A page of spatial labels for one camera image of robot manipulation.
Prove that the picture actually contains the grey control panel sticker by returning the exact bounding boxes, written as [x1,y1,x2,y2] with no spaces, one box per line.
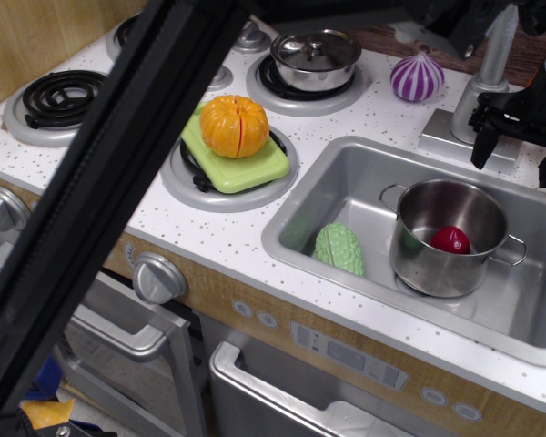
[289,321,410,391]

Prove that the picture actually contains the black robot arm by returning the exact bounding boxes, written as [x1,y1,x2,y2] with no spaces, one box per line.
[0,1,546,436]

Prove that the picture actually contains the yellow cloth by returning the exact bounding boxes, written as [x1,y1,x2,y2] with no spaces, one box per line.
[21,398,75,430]

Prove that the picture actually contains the steel pot with handles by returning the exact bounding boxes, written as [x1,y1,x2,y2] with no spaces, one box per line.
[379,178,528,298]

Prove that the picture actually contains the silver toy faucet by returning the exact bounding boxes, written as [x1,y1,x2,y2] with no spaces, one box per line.
[419,5,520,174]

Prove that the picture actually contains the silver toy sink basin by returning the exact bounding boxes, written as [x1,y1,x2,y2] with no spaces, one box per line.
[262,137,546,367]

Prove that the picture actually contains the orange toy pumpkin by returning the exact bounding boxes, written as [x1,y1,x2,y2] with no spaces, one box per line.
[199,96,269,159]

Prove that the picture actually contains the green toy bitter gourd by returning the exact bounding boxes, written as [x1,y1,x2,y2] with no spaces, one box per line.
[315,222,365,277]

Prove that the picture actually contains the blue object on floor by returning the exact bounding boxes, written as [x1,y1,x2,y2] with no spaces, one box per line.
[24,355,63,401]

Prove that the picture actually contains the silver countertop knob front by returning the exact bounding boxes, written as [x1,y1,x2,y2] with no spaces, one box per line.
[207,66,233,92]

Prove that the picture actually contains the stove burner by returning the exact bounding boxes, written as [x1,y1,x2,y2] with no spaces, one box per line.
[159,126,299,214]
[3,70,106,147]
[106,15,138,61]
[246,55,364,117]

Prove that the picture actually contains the steel lidded pan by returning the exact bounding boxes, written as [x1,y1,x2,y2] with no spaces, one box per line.
[269,29,362,92]

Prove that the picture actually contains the silver countertop knob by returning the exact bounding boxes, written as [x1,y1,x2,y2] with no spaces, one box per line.
[207,66,233,92]
[232,21,271,54]

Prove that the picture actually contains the silver oven knob right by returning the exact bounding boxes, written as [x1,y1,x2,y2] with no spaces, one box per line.
[132,252,188,305]

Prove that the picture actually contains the silver dishwasher door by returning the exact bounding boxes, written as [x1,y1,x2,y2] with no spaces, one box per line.
[201,316,446,437]

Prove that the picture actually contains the front left stove burner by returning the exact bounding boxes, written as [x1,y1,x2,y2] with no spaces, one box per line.
[3,70,106,147]

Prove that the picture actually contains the silver countertop knob rear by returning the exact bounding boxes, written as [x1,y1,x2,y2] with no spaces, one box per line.
[232,21,271,54]

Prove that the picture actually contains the green toy cutting board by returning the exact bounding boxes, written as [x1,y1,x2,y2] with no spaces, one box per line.
[181,101,290,194]

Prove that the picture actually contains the purple striped toy onion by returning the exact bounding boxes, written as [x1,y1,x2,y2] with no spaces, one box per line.
[390,53,445,102]

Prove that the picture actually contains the silver oven door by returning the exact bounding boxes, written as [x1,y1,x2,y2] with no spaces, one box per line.
[0,241,207,437]

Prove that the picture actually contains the silver oven knob left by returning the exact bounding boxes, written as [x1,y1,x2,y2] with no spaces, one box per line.
[0,187,31,232]

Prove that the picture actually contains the red toy fruit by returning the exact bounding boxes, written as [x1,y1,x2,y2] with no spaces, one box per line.
[430,226,470,255]

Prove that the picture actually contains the front right stove burner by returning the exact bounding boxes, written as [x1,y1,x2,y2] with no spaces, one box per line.
[159,126,299,214]

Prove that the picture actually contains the back left stove burner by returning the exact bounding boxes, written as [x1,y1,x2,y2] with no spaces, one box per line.
[106,15,138,61]

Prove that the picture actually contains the back right stove burner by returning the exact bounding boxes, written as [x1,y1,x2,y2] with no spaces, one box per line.
[246,55,364,117]

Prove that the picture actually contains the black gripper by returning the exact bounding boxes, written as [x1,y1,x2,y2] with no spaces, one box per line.
[469,1,546,188]

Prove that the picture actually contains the silver oven knob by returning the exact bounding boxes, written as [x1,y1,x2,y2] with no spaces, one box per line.
[0,187,31,232]
[132,252,188,305]

